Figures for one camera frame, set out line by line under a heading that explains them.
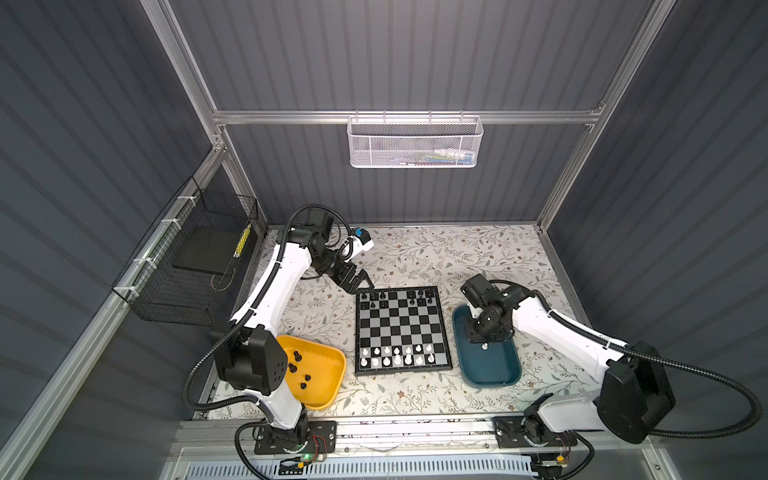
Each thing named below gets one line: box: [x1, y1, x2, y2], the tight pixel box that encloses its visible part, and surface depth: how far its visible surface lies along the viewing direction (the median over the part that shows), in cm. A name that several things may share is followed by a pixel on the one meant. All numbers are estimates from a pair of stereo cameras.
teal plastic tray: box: [452, 305, 522, 389], surface depth 84 cm
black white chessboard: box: [355, 286, 453, 376], surface depth 93 cm
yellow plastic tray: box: [276, 335, 346, 410], surface depth 86 cm
